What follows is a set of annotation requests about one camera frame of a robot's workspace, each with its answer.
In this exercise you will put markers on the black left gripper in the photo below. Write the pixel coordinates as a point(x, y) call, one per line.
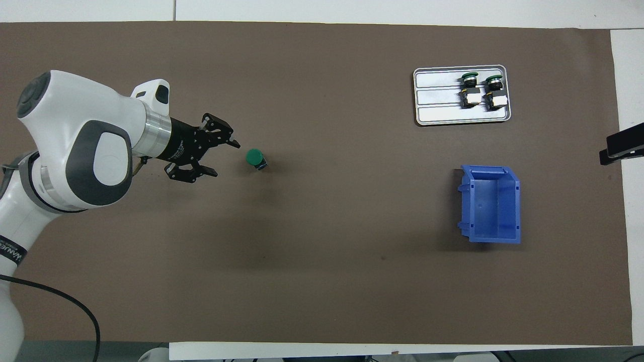
point(183, 143)

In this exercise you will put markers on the green push button switch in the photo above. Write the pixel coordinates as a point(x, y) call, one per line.
point(470, 95)
point(254, 157)
point(495, 98)

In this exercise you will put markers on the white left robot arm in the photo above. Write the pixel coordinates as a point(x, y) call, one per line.
point(70, 146)

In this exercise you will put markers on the brown table mat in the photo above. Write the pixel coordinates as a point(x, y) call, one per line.
point(327, 251)

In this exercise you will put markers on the grey metal tray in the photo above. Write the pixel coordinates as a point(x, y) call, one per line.
point(437, 100)

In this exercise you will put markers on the blue plastic bin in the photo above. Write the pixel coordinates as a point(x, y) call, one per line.
point(490, 206)

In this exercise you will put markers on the black overhanging mount bar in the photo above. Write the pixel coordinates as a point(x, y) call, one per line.
point(624, 146)

